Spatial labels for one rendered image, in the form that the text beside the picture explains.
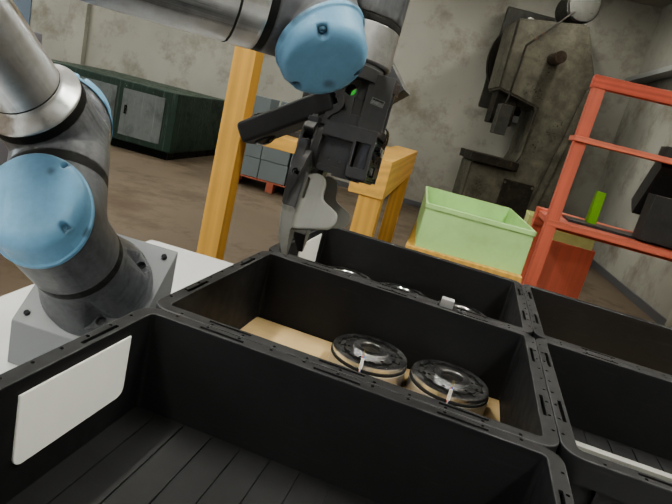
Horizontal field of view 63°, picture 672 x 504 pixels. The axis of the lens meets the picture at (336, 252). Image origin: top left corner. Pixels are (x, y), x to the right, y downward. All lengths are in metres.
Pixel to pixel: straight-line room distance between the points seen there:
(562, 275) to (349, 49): 4.54
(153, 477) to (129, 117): 7.06
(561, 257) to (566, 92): 3.02
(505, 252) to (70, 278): 1.89
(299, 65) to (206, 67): 8.77
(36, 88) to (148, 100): 6.65
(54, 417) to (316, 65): 0.34
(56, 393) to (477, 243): 2.01
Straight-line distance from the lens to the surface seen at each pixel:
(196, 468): 0.54
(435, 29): 8.58
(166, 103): 7.26
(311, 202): 0.59
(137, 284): 0.81
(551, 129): 7.40
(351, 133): 0.58
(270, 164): 6.57
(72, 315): 0.81
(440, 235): 2.32
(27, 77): 0.71
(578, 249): 4.91
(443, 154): 8.47
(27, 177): 0.71
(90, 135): 0.76
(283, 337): 0.80
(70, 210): 0.67
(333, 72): 0.47
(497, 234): 2.34
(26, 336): 0.89
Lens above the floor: 1.16
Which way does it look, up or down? 14 degrees down
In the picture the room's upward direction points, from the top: 14 degrees clockwise
